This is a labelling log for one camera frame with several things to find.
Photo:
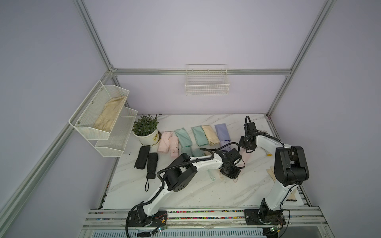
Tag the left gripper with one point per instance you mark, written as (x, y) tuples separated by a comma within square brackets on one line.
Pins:
[(234, 175)]

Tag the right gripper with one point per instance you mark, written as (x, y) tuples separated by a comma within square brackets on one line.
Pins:
[(241, 144)]

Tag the pink umbrella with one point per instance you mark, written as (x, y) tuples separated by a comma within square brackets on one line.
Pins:
[(246, 155), (174, 147)]

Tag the yellow umbrella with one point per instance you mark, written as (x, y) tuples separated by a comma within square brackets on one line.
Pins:
[(210, 135)]

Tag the purple umbrella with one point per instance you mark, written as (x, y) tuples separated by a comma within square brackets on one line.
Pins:
[(225, 145), (222, 132)]

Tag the teal umbrella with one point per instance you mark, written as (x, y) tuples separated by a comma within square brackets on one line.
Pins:
[(200, 153), (184, 138), (187, 150), (200, 137)]

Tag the black umbrella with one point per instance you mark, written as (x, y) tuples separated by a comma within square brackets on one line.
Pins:
[(151, 168)]

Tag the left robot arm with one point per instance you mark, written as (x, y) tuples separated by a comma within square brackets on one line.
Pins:
[(179, 174)]

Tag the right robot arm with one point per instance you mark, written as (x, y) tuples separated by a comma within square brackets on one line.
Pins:
[(290, 170)]

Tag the white dotted work glove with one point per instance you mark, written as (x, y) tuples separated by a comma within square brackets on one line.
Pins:
[(268, 153)]

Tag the cream work glove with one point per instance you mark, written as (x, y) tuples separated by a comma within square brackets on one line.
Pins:
[(291, 197)]

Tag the potted green plant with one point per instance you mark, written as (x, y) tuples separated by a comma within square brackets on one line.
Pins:
[(145, 128)]

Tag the beige gloves in shelf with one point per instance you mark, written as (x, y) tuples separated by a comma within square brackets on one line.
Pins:
[(108, 117)]

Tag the white two-tier mesh shelf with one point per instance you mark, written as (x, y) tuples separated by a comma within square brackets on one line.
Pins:
[(107, 144)]

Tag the white wire wall basket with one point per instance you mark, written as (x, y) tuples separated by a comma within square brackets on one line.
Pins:
[(207, 80)]

